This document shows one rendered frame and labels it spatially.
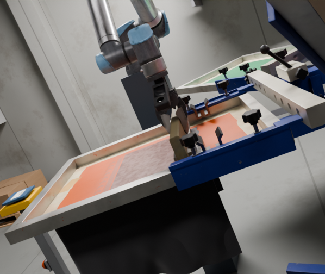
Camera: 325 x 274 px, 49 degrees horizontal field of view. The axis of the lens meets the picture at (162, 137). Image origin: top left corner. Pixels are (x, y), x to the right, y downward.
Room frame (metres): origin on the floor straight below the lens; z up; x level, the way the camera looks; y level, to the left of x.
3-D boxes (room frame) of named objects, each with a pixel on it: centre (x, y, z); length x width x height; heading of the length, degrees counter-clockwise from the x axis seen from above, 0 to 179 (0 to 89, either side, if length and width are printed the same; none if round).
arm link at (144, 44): (1.13, -0.06, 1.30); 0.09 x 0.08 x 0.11; 171
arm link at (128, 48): (1.23, -0.06, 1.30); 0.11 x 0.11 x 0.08; 81
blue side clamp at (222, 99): (1.37, -0.22, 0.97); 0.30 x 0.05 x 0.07; 81
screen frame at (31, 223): (1.13, 0.06, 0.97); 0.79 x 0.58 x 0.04; 81
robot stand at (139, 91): (1.79, -0.04, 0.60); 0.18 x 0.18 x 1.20; 70
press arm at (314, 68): (1.05, -0.50, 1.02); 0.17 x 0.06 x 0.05; 81
